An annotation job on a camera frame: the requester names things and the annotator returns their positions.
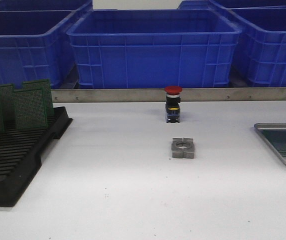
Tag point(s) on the far left blue crate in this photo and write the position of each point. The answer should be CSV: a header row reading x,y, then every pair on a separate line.
x,y
45,5

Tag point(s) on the left rear green circuit board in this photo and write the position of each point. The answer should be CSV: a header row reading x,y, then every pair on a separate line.
x,y
7,101

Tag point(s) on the centre blue plastic crate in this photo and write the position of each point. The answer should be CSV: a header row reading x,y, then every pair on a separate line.
x,y
130,49

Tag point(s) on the red emergency stop button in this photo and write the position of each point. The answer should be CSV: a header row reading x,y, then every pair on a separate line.
x,y
172,106

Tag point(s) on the black slotted board rack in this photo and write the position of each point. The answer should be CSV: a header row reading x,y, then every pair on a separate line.
x,y
20,154

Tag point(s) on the right blue plastic crate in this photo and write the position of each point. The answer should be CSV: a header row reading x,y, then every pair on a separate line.
x,y
260,54

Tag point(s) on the grey square metal nut block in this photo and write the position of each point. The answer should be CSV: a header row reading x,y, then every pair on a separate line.
x,y
183,148

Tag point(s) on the left blue plastic crate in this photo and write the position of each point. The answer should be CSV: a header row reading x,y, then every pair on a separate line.
x,y
34,45

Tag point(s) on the blue plastic crate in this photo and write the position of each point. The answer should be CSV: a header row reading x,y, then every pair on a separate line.
x,y
260,54
34,45
130,49

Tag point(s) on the far right blue crate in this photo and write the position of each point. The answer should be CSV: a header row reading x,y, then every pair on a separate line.
x,y
230,4

